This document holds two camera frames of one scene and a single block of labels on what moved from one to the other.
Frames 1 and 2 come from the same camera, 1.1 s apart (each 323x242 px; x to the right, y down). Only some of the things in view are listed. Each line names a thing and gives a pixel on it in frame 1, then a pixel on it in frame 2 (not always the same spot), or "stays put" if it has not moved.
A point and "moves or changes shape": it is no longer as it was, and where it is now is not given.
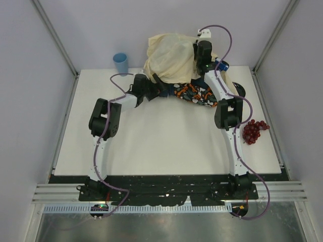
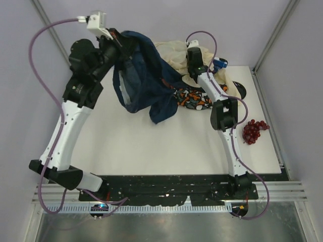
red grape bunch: (252, 131) stays put
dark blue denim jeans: (168, 90) moves or changes shape
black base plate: (145, 190) stays put
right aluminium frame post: (280, 28) stays put
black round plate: (240, 90) stays put
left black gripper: (156, 83) -> (117, 40)
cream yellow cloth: (171, 58) moves or changes shape
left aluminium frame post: (59, 44) stays put
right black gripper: (197, 53) -> (194, 57)
